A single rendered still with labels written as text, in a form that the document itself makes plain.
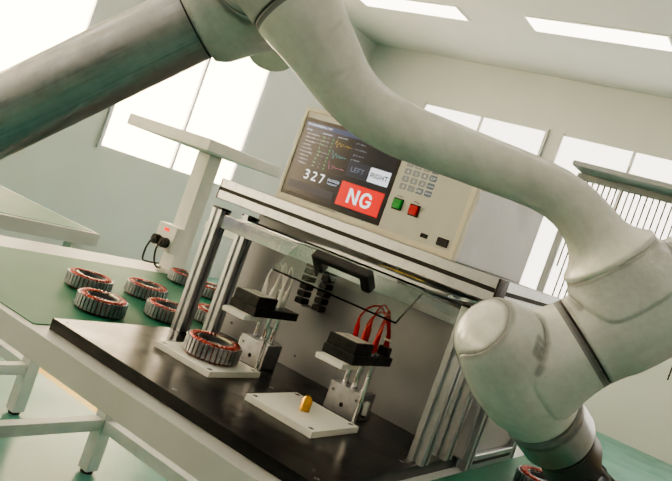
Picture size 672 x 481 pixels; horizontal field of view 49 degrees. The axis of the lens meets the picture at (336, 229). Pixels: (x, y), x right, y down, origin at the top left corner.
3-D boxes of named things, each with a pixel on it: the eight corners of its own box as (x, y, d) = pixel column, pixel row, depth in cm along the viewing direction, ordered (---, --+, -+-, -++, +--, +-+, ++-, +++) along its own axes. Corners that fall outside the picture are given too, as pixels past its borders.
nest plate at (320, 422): (310, 438, 117) (312, 431, 117) (243, 399, 126) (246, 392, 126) (357, 433, 130) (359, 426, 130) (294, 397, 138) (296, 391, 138)
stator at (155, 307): (145, 319, 167) (150, 303, 167) (139, 307, 177) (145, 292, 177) (191, 331, 172) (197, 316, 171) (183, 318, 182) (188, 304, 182)
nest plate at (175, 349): (207, 378, 131) (209, 371, 131) (154, 346, 139) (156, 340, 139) (259, 378, 143) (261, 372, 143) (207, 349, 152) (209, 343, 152)
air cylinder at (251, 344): (259, 370, 149) (268, 345, 149) (233, 356, 153) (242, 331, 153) (274, 371, 153) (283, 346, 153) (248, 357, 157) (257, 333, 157)
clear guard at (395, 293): (394, 324, 104) (409, 284, 104) (271, 269, 117) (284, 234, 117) (478, 335, 131) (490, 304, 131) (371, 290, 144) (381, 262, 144)
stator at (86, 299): (91, 318, 151) (97, 301, 151) (62, 299, 158) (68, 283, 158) (134, 322, 160) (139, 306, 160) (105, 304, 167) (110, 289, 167)
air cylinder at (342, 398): (353, 422, 136) (363, 394, 135) (322, 405, 140) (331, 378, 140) (366, 421, 140) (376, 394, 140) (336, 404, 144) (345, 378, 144)
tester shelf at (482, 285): (492, 304, 123) (501, 278, 123) (215, 197, 161) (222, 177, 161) (562, 321, 160) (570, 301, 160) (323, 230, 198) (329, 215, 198)
